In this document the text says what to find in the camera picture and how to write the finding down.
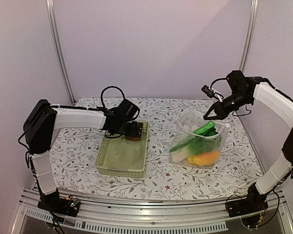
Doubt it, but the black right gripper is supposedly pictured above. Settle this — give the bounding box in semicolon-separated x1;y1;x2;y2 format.
204;91;251;120

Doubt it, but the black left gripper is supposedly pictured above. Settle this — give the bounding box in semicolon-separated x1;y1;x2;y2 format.
111;120;143;137

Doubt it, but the light green cucumber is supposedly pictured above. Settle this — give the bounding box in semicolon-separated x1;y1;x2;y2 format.
193;121;215;136

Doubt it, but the dark green cucumber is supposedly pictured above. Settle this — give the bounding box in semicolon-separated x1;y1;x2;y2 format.
205;128;218;137

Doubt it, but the brown potato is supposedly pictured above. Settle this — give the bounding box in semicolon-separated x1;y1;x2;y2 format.
126;136;140;141

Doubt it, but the clear zip top bag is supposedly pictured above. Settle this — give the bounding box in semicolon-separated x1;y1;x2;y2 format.
169;111;230;168

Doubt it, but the white green bok choy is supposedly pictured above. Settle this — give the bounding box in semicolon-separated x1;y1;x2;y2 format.
169;136;222;163

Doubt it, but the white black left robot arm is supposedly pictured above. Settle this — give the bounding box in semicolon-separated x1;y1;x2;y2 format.
20;99;143;212

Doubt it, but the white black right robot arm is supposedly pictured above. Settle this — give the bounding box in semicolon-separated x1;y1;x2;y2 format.
204;70;293;213

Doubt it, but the pale green plastic basket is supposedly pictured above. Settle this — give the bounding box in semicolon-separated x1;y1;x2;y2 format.
95;121;149;178

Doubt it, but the floral patterned table mat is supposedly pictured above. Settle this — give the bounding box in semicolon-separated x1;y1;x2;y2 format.
50;98;263;200

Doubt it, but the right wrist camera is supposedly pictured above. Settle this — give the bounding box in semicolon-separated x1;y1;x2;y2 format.
201;85;224;102

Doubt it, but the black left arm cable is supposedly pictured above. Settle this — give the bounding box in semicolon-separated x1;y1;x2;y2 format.
100;85;126;109

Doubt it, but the aluminium front rail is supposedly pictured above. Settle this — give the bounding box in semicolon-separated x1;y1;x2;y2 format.
10;188;293;234

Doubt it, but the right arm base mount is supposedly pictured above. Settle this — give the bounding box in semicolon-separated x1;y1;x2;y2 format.
225;183;268;217

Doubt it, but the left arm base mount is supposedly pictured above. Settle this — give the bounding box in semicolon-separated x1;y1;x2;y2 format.
38;190;80;217

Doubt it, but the right aluminium frame post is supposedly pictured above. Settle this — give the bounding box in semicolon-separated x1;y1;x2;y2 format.
239;0;259;72

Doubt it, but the aluminium frame post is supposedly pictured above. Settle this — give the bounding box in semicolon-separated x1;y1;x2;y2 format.
45;0;76;104
239;0;259;72

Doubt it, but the left aluminium frame post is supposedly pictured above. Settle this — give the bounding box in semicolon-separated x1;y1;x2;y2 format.
45;0;76;104

